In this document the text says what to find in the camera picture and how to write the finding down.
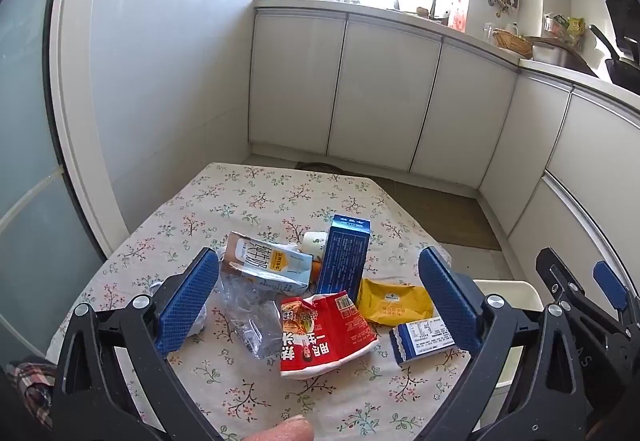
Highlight brown and white milk carton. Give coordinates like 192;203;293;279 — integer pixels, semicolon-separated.
220;232;313;296

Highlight frosted glass sliding door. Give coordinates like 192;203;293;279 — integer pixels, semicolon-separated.
0;0;118;364

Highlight tall blue box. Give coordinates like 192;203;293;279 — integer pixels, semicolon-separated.
315;214;372;304

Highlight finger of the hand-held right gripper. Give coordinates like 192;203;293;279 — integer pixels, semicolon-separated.
592;260;640;323
535;247;627;348

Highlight floral tablecloth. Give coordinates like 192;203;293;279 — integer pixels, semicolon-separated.
47;162;501;441

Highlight crushed clear plastic bottle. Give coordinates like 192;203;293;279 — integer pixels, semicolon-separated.
215;248;286;362

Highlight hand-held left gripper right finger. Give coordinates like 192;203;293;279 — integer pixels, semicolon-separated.
418;246;594;441

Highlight snack bags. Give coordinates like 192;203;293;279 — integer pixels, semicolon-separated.
544;13;587;42

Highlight white paper cup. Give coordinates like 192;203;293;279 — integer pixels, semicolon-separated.
300;231;328;257

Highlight wicker basket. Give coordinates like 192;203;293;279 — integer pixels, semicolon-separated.
492;28;534;60

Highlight brown floor mat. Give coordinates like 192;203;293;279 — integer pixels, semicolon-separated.
295;161;502;252

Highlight white plastic bin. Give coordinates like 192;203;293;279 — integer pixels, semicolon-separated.
470;278;546;422

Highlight small blue and white box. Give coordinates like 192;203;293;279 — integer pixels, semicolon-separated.
390;316;456;368

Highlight person's left hand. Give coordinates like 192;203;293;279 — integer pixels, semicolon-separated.
248;415;315;441

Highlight white tissue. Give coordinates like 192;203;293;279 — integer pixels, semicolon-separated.
190;305;212;338

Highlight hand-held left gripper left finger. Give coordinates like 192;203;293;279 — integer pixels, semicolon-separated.
50;248;226;441

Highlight white kitchen cabinets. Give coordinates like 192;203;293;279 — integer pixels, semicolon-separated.
247;0;640;317

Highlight plaid clothing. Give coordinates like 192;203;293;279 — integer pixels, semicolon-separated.
7;356;58;432

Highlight black frying pan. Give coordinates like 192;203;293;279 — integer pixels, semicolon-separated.
589;23;640;94

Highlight metal basin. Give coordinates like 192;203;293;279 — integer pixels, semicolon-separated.
530;38;597;72

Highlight yellow snack packet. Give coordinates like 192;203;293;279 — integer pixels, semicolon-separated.
358;277;435;324

